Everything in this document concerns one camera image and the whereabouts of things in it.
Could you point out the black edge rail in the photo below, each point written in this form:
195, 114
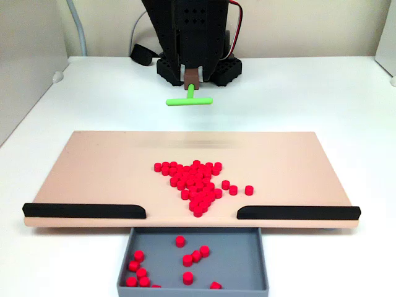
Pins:
83, 211
297, 213

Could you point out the green T pusher brown block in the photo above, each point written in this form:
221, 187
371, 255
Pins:
189, 102

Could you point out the black clamp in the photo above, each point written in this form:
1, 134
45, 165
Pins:
140, 55

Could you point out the grey tray container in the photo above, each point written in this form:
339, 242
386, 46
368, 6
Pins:
235, 266

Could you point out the grey conduit tube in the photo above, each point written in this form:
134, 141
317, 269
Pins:
81, 34

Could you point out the white panel foot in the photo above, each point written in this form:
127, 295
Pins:
393, 81
57, 77

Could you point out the beige board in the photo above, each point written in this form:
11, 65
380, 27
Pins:
108, 161

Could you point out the white side panel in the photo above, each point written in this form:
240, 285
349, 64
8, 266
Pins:
28, 77
388, 37

